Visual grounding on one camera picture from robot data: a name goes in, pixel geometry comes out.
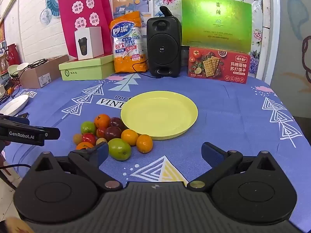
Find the red wall picture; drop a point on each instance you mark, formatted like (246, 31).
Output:
(2, 31)

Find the brown cardboard box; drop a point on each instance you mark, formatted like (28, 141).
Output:
(53, 70)

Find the light green lidded box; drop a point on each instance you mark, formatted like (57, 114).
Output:
(85, 70)

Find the pale green bowl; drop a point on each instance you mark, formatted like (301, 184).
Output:
(12, 70)

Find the small brown kiwi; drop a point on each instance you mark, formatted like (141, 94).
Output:
(77, 138)
(101, 140)

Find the white window frame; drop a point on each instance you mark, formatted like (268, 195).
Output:
(266, 29)

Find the blue printed tablecloth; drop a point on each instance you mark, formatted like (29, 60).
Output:
(230, 116)

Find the black speaker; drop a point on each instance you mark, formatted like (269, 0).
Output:
(163, 46)

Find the white oval dish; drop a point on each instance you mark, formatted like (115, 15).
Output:
(13, 105)

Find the large green jujube fruit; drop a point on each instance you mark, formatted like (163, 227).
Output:
(120, 149)

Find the pink tote bag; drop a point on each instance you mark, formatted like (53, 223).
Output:
(70, 31)

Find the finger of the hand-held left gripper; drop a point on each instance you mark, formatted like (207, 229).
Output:
(14, 120)
(52, 133)

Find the yellow-orange round orange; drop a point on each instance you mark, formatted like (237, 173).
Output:
(144, 143)
(129, 137)

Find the red thermos jug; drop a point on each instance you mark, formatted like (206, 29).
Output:
(11, 53)

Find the person's left hand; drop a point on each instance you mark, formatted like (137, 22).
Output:
(4, 143)

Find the dark purple plum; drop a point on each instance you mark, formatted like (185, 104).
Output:
(117, 123)
(112, 133)

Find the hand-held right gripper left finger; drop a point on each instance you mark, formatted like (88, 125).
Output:
(102, 150)

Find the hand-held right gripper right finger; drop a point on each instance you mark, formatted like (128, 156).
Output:
(209, 153)

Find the shiny green gift box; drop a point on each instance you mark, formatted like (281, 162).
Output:
(216, 24)

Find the yellow plastic plate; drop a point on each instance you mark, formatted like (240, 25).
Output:
(159, 114)

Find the red tomato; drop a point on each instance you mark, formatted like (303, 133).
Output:
(88, 138)
(100, 132)

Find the white bowl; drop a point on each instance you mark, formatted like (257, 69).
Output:
(23, 66)

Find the wall poster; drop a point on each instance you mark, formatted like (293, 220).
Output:
(131, 2)

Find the red cracker box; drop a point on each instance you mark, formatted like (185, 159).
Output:
(218, 65)

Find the orange pack of paper cups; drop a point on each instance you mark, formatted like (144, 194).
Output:
(126, 51)

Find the white box with cup print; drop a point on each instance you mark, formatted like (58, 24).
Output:
(93, 38)

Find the small blue paper fan decoration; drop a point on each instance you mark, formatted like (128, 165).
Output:
(45, 15)

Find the orange mandarin with stem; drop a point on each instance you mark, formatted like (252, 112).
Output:
(83, 145)

